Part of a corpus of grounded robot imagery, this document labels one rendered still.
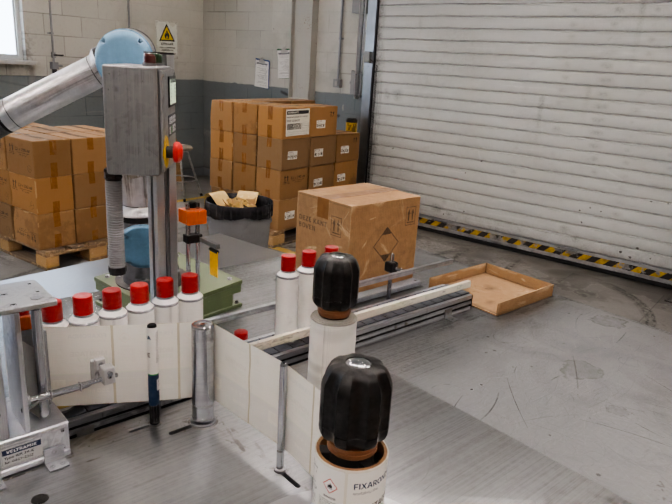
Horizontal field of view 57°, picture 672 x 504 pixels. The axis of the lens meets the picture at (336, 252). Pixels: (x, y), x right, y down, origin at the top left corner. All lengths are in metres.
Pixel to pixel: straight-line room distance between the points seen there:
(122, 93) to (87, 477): 0.63
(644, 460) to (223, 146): 4.65
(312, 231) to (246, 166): 3.48
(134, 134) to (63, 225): 3.64
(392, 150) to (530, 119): 1.41
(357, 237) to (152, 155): 0.79
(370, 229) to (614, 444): 0.87
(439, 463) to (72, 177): 4.02
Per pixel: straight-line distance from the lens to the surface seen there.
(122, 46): 1.43
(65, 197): 4.76
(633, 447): 1.37
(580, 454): 1.30
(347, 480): 0.74
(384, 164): 6.25
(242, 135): 5.33
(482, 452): 1.14
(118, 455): 1.10
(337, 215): 1.79
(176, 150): 1.18
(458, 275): 2.10
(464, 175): 5.80
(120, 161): 1.18
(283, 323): 1.42
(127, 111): 1.17
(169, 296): 1.23
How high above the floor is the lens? 1.50
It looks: 17 degrees down
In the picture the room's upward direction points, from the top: 3 degrees clockwise
